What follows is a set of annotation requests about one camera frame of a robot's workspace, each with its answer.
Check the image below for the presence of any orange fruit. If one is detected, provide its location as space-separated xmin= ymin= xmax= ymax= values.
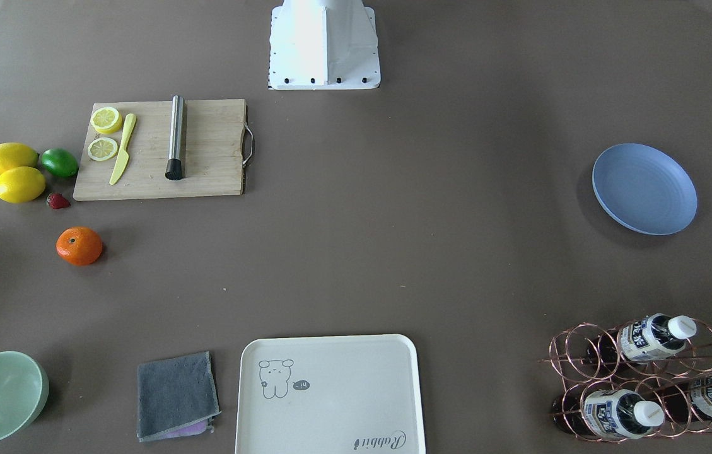
xmin=55 ymin=226 xmax=104 ymax=265

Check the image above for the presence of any blue plate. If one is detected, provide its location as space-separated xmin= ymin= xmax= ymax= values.
xmin=592 ymin=143 xmax=698 ymax=236

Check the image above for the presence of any bamboo cutting board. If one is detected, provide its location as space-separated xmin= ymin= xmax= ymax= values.
xmin=73 ymin=100 xmax=247 ymax=201

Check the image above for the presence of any cream rabbit tray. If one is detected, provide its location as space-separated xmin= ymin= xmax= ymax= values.
xmin=235 ymin=334 xmax=427 ymax=453

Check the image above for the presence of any steel muddler black tip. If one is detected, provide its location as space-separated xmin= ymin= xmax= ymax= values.
xmin=165 ymin=95 xmax=185 ymax=181

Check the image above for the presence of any yellow plastic knife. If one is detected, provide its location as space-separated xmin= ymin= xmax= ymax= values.
xmin=108 ymin=113 xmax=137 ymax=185

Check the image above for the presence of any grey folded cloth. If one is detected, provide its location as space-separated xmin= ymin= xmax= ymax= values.
xmin=136 ymin=351 xmax=221 ymax=443

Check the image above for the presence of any thin lemon slice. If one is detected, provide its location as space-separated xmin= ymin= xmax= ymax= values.
xmin=86 ymin=137 xmax=119 ymax=163

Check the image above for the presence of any thick lemon half slice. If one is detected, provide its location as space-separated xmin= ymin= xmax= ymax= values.
xmin=90 ymin=106 xmax=124 ymax=134

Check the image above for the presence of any red strawberry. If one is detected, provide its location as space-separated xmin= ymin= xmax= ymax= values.
xmin=45 ymin=193 xmax=71 ymax=210

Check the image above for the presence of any green lime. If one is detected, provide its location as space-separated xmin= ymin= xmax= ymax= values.
xmin=40 ymin=148 xmax=79 ymax=178

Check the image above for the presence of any yellow lemon lower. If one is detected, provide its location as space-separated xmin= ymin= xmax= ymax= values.
xmin=0 ymin=166 xmax=45 ymax=204

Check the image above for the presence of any yellow lemon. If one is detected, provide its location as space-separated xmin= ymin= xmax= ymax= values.
xmin=0 ymin=142 xmax=39 ymax=175
xmin=0 ymin=166 xmax=45 ymax=204

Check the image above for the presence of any yellow lemon upper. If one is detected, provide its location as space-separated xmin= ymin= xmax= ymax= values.
xmin=0 ymin=142 xmax=39 ymax=175

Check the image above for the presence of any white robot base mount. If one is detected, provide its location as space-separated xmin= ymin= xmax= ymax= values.
xmin=267 ymin=1 xmax=382 ymax=90

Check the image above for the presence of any copper wire bottle rack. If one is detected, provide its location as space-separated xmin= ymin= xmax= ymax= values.
xmin=547 ymin=317 xmax=712 ymax=443

